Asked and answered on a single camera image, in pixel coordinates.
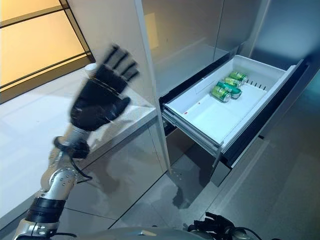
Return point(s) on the black framed yellow window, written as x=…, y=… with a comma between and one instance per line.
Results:
x=37, y=37

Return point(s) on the grey robot torso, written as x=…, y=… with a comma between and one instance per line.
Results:
x=137, y=235

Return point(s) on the stainless counter cabinet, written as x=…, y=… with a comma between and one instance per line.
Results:
x=130, y=160

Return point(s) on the white fridge drawer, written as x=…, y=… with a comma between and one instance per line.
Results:
x=212, y=115

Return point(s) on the white capped drink bottle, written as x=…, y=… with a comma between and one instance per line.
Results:
x=90, y=68

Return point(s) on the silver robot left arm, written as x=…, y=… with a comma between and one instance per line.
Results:
x=58, y=183

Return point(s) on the teal green drink can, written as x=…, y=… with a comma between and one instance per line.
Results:
x=228, y=88

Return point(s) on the stainless lower fridge drawer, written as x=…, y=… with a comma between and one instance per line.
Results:
x=275, y=187

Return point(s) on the stainless steel fridge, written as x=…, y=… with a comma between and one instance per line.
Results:
x=187, y=30

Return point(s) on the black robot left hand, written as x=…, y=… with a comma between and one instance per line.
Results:
x=100, y=100

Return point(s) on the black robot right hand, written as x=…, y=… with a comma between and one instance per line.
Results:
x=212, y=225

